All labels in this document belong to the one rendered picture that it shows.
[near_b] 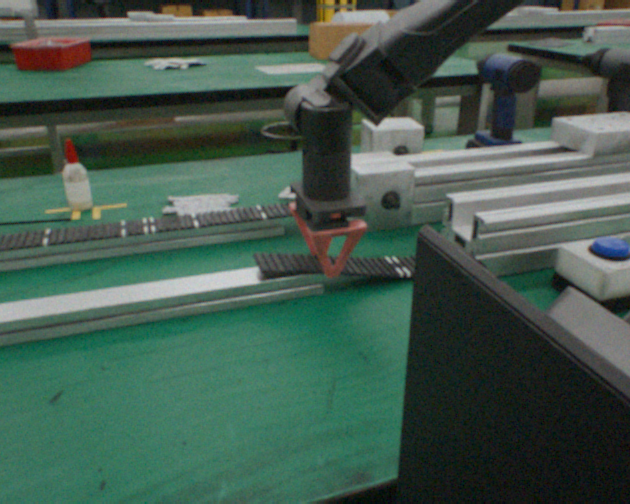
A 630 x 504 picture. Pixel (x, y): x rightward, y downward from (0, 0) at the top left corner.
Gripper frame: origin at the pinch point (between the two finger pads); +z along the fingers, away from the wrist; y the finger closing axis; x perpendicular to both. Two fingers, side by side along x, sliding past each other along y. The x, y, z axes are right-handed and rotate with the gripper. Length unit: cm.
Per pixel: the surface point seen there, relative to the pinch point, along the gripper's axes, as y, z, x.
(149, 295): -1.3, 0.3, 21.6
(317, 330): -9.7, 3.3, 4.2
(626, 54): 34, -18, -74
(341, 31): 205, -7, -77
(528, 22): 342, 4, -281
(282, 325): -7.5, 3.3, 7.7
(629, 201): -5.0, -5.0, -41.0
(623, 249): -14.9, -4.0, -30.9
